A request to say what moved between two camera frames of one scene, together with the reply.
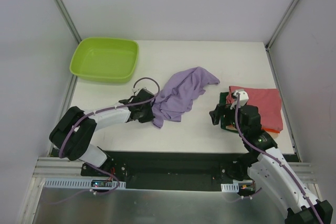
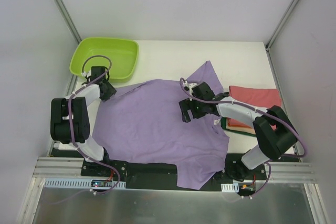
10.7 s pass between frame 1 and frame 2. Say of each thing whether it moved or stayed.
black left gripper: moved
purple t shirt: moved
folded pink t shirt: stayed
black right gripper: moved
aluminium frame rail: stayed
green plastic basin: stayed
